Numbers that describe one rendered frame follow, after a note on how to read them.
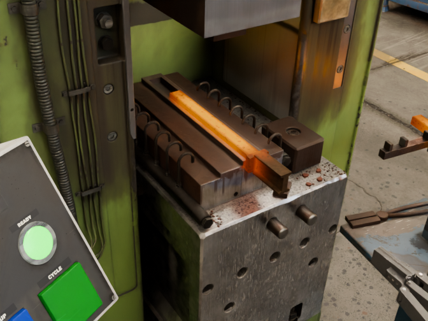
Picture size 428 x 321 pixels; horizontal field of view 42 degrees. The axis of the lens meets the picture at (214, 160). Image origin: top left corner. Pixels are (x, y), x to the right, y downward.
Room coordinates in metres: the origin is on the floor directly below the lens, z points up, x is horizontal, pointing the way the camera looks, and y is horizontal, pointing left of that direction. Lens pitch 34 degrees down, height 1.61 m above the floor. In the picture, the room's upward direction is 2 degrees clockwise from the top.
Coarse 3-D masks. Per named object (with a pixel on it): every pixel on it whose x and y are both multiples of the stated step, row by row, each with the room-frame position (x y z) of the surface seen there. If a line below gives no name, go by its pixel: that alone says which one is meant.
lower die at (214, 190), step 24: (144, 96) 1.17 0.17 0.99; (168, 96) 1.15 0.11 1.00; (192, 96) 1.17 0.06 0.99; (144, 120) 1.07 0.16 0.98; (168, 120) 1.06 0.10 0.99; (192, 120) 1.05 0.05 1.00; (240, 120) 1.07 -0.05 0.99; (168, 144) 0.98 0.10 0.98; (192, 144) 0.97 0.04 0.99; (216, 144) 0.97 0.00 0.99; (264, 144) 0.98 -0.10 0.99; (192, 168) 0.90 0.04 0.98; (216, 168) 0.89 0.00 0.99; (240, 168) 0.90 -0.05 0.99; (192, 192) 0.86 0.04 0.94; (216, 192) 0.86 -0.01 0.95; (240, 192) 0.90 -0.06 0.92
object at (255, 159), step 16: (176, 96) 1.14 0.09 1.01; (192, 112) 1.07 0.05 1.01; (208, 112) 1.07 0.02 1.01; (208, 128) 1.02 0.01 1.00; (224, 128) 1.01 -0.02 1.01; (240, 144) 0.95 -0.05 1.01; (256, 160) 0.90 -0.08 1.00; (272, 160) 0.88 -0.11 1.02; (272, 176) 0.86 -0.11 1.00; (288, 176) 0.84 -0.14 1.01
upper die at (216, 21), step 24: (144, 0) 1.01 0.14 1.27; (168, 0) 0.93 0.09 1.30; (192, 0) 0.87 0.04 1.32; (216, 0) 0.85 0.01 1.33; (240, 0) 0.88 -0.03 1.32; (264, 0) 0.91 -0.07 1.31; (288, 0) 0.94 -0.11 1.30; (192, 24) 0.87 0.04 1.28; (216, 24) 0.86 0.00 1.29; (240, 24) 0.88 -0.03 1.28; (264, 24) 0.91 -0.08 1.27
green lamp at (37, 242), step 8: (32, 232) 0.56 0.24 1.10; (40, 232) 0.56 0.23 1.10; (48, 232) 0.57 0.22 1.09; (24, 240) 0.54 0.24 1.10; (32, 240) 0.55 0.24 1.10; (40, 240) 0.56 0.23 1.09; (48, 240) 0.57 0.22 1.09; (24, 248) 0.54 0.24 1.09; (32, 248) 0.54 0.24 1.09; (40, 248) 0.55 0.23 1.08; (48, 248) 0.56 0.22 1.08; (32, 256) 0.54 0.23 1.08; (40, 256) 0.54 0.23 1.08
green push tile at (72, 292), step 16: (64, 272) 0.55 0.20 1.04; (80, 272) 0.56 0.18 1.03; (48, 288) 0.52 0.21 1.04; (64, 288) 0.53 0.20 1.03; (80, 288) 0.55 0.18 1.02; (48, 304) 0.50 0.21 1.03; (64, 304) 0.52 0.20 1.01; (80, 304) 0.53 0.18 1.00; (96, 304) 0.54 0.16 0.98; (64, 320) 0.50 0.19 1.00; (80, 320) 0.51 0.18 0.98
